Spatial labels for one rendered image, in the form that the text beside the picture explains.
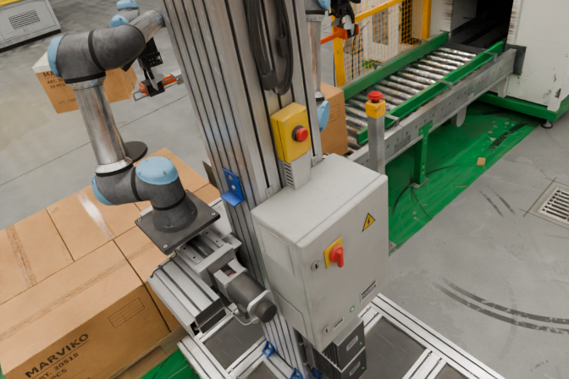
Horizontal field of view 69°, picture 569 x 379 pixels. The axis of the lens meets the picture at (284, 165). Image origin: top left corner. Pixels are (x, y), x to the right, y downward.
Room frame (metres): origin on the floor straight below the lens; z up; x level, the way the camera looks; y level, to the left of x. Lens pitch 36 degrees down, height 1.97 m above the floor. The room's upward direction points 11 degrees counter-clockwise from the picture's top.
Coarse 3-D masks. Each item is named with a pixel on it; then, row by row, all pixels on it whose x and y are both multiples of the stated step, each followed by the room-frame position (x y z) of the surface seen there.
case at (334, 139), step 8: (328, 88) 2.04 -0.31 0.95; (336, 88) 2.02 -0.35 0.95; (328, 96) 1.95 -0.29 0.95; (336, 96) 1.96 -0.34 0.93; (336, 104) 1.95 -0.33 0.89; (344, 104) 1.98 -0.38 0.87; (336, 112) 1.95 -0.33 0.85; (344, 112) 1.98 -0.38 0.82; (336, 120) 1.95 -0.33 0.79; (344, 120) 1.98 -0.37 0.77; (328, 128) 1.92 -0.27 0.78; (336, 128) 1.95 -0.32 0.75; (344, 128) 1.97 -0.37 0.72; (320, 136) 1.89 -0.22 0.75; (328, 136) 1.91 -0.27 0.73; (336, 136) 1.94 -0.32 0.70; (344, 136) 1.97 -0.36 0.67; (328, 144) 1.91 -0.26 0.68; (336, 144) 1.94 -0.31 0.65; (344, 144) 1.97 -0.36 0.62; (336, 152) 1.94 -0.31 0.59; (344, 152) 1.97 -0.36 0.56
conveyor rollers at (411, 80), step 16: (448, 48) 3.14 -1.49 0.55; (416, 64) 2.97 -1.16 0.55; (432, 64) 2.94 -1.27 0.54; (448, 64) 2.92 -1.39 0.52; (384, 80) 2.79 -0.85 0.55; (400, 80) 2.76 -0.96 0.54; (416, 80) 2.74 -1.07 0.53; (432, 80) 2.65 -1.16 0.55; (352, 96) 2.68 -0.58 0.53; (384, 96) 2.56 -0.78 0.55; (400, 96) 2.54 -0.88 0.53; (352, 112) 2.44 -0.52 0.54; (352, 128) 2.23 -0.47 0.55; (352, 144) 2.08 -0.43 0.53
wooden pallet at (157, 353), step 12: (168, 336) 1.27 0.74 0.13; (180, 336) 1.30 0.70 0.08; (156, 348) 1.29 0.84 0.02; (168, 348) 1.26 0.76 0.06; (132, 360) 1.17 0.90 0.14; (144, 360) 1.23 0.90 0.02; (156, 360) 1.22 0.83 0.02; (120, 372) 1.13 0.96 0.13; (132, 372) 1.18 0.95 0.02; (144, 372) 1.17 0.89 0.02
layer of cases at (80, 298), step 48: (192, 192) 1.88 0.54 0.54; (0, 240) 1.78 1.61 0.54; (48, 240) 1.70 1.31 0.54; (96, 240) 1.63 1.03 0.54; (144, 240) 1.56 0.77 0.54; (0, 288) 1.42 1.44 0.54; (48, 288) 1.36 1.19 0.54; (96, 288) 1.30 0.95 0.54; (144, 288) 1.28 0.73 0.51; (0, 336) 1.14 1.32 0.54; (48, 336) 1.09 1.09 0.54; (96, 336) 1.13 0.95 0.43; (144, 336) 1.22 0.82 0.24
